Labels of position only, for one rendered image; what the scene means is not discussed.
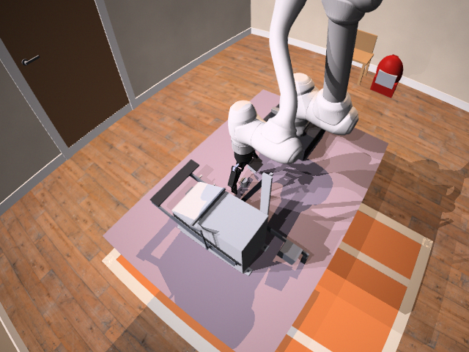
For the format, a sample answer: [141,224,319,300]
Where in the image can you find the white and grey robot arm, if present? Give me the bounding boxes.
[228,0,383,164]

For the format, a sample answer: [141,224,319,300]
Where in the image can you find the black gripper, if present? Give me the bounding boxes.
[228,149,258,195]

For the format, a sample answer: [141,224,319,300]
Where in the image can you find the grey metal cylinder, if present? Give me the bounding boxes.
[240,177,248,188]

